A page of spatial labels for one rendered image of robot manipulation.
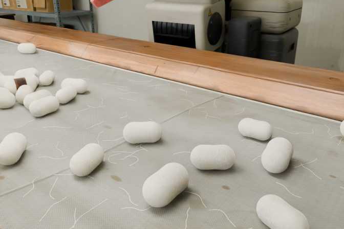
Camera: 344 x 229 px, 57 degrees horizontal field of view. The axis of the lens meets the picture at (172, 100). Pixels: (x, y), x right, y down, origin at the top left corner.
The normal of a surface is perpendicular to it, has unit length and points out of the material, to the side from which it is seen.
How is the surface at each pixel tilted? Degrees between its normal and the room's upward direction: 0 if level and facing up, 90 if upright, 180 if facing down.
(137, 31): 90
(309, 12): 90
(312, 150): 0
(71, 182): 0
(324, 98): 45
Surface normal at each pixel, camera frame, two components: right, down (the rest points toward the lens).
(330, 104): -0.44, -0.45
